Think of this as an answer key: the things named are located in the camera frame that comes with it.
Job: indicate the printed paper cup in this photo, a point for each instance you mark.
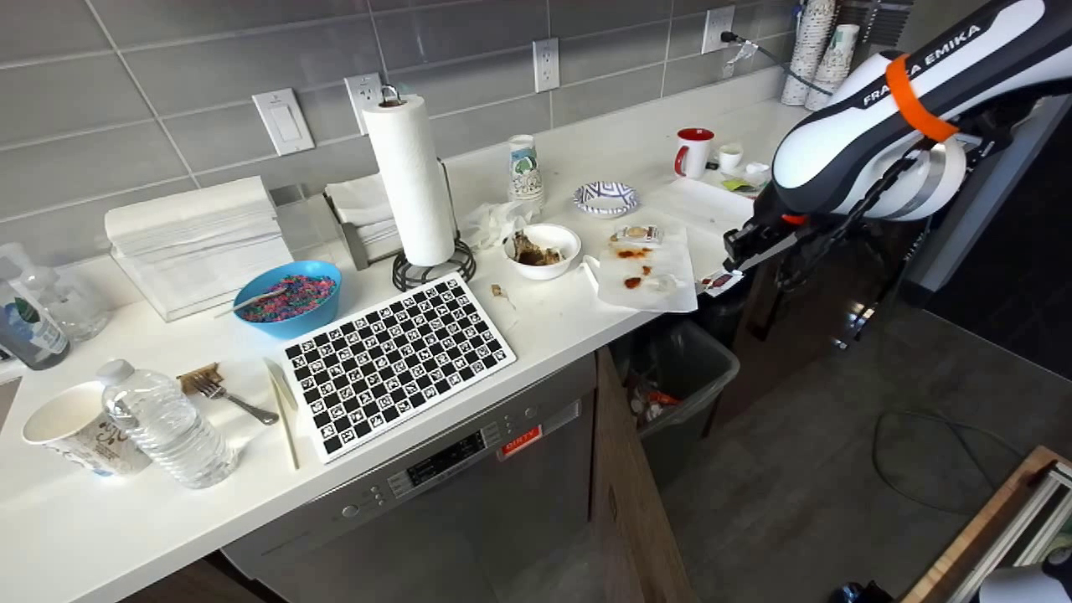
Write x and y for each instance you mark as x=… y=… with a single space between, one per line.
x=80 y=431

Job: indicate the small white cup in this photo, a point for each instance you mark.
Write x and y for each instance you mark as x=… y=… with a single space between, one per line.
x=731 y=157

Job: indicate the ketchup stained white napkin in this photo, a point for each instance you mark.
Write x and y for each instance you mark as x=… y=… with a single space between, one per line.
x=647 y=270

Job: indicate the orange wrapper trash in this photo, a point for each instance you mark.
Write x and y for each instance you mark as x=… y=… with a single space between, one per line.
x=658 y=398

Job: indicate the wooden stirrer stick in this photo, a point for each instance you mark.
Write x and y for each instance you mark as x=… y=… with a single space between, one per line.
x=283 y=414

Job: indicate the small spice bottle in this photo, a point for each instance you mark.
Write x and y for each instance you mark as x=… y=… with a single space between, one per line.
x=524 y=170

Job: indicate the white bowl with food remains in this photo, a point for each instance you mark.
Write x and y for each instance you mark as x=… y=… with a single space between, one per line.
x=541 y=257

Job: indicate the stacked paper cups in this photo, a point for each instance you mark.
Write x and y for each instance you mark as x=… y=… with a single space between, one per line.
x=809 y=51
x=838 y=60

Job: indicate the open cabinet door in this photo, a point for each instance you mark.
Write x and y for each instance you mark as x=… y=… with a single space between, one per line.
x=637 y=490

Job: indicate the blue bowl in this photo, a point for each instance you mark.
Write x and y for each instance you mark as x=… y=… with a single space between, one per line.
x=290 y=299

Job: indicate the metal fork with food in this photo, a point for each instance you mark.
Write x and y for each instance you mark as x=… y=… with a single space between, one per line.
x=221 y=391

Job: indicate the folded paper towel stack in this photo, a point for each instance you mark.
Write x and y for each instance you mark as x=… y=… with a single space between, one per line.
x=197 y=244

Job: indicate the blue patterned small dish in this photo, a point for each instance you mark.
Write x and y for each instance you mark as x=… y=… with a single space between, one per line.
x=607 y=199

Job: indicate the clear plastic water bottle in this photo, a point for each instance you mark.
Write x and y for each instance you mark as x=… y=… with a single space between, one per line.
x=170 y=431

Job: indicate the grey trash bin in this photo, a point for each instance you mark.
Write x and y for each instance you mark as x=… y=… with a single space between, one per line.
x=689 y=379

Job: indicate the crumpled clear plastic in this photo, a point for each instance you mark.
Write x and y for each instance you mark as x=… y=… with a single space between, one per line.
x=491 y=223

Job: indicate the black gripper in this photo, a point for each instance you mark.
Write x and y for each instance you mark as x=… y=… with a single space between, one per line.
x=772 y=242

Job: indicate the wooden frame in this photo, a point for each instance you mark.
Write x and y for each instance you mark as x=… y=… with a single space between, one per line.
x=984 y=525

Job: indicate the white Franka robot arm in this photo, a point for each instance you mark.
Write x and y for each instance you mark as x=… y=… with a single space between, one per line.
x=891 y=123

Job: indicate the bottle with blue label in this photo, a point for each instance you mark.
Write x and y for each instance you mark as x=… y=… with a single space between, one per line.
x=29 y=323

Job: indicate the white wall outlet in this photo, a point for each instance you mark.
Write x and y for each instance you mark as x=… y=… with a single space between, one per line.
x=717 y=28
x=283 y=123
x=362 y=103
x=549 y=66

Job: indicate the steel dishwasher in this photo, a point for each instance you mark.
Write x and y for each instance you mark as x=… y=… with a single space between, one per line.
x=446 y=490

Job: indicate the small red white sachet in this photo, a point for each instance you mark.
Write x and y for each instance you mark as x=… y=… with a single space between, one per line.
x=711 y=283

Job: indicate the white paper towel roll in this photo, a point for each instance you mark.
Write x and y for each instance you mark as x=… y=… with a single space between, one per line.
x=411 y=180

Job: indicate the black white checkerboard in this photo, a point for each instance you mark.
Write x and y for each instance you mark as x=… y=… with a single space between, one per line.
x=398 y=362

